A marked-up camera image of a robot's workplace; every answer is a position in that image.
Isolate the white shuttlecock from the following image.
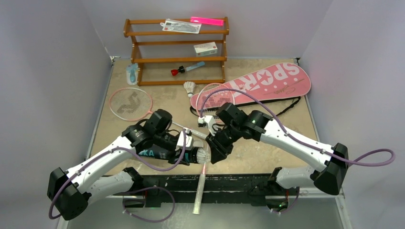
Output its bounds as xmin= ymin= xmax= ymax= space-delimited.
xmin=183 ymin=81 xmax=196 ymax=98
xmin=196 ymin=147 xmax=211 ymax=164

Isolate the black shuttlecock tube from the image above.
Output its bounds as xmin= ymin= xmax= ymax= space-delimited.
xmin=137 ymin=146 xmax=199 ymax=166

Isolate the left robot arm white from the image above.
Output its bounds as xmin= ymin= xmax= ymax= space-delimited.
xmin=47 ymin=109 xmax=210 ymax=220

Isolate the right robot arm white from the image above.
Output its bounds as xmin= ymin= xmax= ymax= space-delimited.
xmin=205 ymin=103 xmax=349 ymax=195

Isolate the pink white badminton racket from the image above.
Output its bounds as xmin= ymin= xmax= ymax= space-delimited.
xmin=192 ymin=83 xmax=234 ymax=215

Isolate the pink badminton racket left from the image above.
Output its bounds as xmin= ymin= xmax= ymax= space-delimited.
xmin=108 ymin=87 xmax=208 ymax=140

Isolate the red black blue marker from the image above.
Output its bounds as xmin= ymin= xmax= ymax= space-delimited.
xmin=171 ymin=61 xmax=205 ymax=76

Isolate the light blue white device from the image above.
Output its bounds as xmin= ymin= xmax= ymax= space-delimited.
xmin=126 ymin=63 xmax=139 ymax=85

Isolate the pink sport racket bag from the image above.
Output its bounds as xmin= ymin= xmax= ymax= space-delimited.
xmin=190 ymin=62 xmax=311 ymax=109

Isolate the white red small box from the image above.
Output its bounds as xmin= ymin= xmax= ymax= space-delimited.
xmin=193 ymin=42 xmax=218 ymax=57

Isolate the wooden three-tier shelf rack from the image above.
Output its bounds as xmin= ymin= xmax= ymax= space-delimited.
xmin=123 ymin=17 xmax=230 ymax=86

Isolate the white packaged item on shelf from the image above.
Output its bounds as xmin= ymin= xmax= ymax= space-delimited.
xmin=160 ymin=19 xmax=202 ymax=34

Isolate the pink fluorescent bar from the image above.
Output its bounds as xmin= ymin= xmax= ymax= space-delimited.
xmin=190 ymin=17 xmax=224 ymax=26

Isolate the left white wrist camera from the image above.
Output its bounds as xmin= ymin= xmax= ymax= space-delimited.
xmin=176 ymin=128 xmax=193 ymax=150

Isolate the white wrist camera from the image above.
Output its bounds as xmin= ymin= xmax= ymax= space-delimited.
xmin=197 ymin=115 xmax=217 ymax=136
xmin=176 ymin=128 xmax=193 ymax=150

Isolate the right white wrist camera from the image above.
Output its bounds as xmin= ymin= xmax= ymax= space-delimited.
xmin=197 ymin=115 xmax=217 ymax=136

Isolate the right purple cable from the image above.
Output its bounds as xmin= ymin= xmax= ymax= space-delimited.
xmin=199 ymin=88 xmax=396 ymax=216

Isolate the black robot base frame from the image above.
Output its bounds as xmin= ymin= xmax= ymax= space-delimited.
xmin=64 ymin=169 xmax=345 ymax=209

